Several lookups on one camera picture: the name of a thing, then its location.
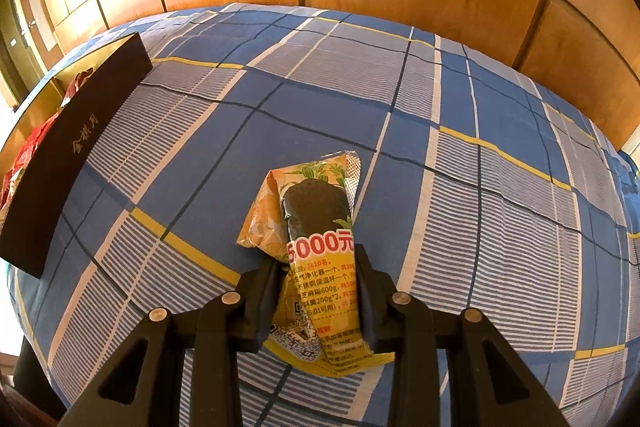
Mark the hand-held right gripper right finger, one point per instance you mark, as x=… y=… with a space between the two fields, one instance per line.
x=367 y=302

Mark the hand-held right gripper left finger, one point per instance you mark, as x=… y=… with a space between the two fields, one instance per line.
x=267 y=307

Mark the yellow and black snack packet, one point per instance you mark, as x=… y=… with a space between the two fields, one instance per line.
x=310 y=207

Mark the gold metal tin tray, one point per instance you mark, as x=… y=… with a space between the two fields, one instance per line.
x=75 y=142

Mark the long red snack packet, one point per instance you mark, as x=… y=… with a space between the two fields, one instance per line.
x=25 y=157

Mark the shiny red snack packet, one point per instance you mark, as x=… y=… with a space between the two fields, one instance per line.
x=77 y=82

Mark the blue plaid bedsheet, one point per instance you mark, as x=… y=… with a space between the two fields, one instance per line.
x=450 y=207

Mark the dark wooden door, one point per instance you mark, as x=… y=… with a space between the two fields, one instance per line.
x=20 y=47

